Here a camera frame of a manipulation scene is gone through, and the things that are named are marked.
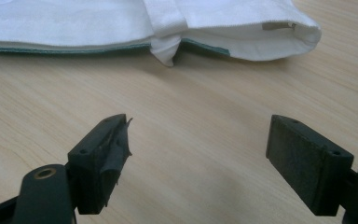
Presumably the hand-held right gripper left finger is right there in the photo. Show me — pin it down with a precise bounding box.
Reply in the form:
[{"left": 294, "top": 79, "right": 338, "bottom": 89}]
[{"left": 67, "top": 113, "right": 133, "bottom": 216}]

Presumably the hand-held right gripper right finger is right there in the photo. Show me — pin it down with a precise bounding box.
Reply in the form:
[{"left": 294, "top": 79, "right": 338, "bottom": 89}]
[{"left": 265, "top": 114, "right": 354, "bottom": 217}]

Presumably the white cloth tote bag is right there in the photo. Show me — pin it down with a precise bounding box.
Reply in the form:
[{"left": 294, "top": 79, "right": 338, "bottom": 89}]
[{"left": 0, "top": 0, "right": 323, "bottom": 68}]

